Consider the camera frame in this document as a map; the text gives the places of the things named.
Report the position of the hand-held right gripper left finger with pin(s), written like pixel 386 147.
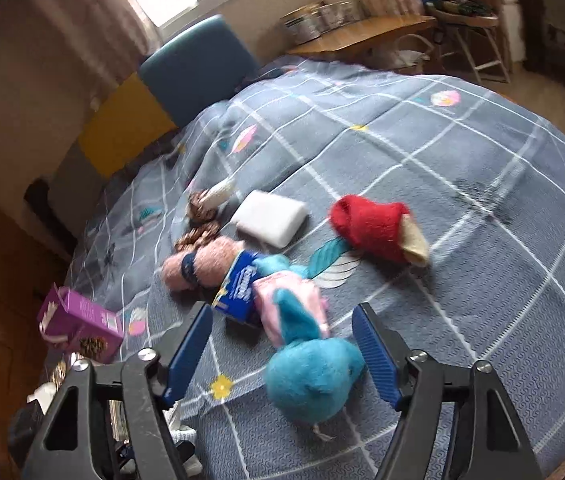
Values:
pixel 190 355

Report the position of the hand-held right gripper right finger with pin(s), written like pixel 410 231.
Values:
pixel 375 355

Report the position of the blue plush toy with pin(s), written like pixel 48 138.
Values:
pixel 312 375

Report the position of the blue tissue packet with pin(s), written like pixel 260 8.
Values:
pixel 237 285

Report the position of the pink towel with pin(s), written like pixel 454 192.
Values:
pixel 212 260

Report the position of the pink fuzzy sock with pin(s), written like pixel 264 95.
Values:
pixel 275 305

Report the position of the brown satin scrunchie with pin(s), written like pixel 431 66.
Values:
pixel 197 237
pixel 197 210

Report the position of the red sock with beige toe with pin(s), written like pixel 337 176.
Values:
pixel 372 225

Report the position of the purple cardboard box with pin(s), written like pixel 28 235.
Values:
pixel 82 325

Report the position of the grey checked bed blanket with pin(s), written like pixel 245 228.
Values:
pixel 412 160

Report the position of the grey yellow blue padded headboard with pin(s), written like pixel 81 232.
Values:
pixel 197 65

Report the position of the wooden desk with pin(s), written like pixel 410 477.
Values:
pixel 362 35

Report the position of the wooden folding chair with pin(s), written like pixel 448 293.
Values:
pixel 482 45

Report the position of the silver metal tin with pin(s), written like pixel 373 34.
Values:
pixel 328 16
pixel 347 11
pixel 302 25

